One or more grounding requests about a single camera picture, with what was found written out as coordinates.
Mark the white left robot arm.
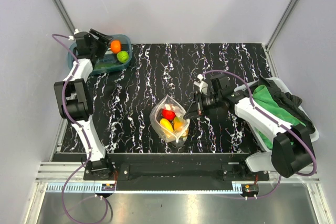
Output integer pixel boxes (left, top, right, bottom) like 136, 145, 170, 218
52, 29, 114, 180

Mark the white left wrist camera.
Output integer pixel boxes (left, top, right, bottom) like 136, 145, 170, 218
68, 29, 80, 41

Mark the yellow fake banana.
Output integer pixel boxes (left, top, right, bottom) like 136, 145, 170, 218
160, 118, 174, 132

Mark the black cloth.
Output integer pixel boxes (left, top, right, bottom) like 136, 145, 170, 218
258, 76, 316, 134

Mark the red fake apple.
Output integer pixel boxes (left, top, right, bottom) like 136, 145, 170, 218
161, 109, 176, 121

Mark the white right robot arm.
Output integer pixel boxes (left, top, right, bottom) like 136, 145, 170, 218
184, 70, 317, 180

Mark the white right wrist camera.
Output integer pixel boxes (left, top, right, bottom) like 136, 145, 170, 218
194, 74, 208, 94

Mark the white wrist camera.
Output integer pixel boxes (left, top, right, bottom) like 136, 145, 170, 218
194, 74, 208, 94
68, 29, 80, 41

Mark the orange fake fruit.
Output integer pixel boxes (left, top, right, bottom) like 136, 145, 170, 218
110, 40, 121, 54

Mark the green fake lime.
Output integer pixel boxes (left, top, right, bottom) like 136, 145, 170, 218
117, 50, 130, 63

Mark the clear polka dot zip bag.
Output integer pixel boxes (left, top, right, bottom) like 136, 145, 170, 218
150, 95, 190, 147

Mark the green cloth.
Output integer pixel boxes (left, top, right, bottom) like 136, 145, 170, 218
253, 84, 307, 151

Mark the white laundry basket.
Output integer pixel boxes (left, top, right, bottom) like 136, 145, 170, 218
236, 77, 320, 156

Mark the yellow green fake mango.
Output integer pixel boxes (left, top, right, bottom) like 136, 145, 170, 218
173, 116, 185, 132

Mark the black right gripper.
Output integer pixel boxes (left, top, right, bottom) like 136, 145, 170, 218
184, 91, 222, 120

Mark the dark green fake cucumber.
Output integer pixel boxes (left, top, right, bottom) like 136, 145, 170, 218
95, 62, 119, 69

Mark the blue transparent plastic container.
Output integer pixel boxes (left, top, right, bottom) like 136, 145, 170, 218
68, 35, 132, 79

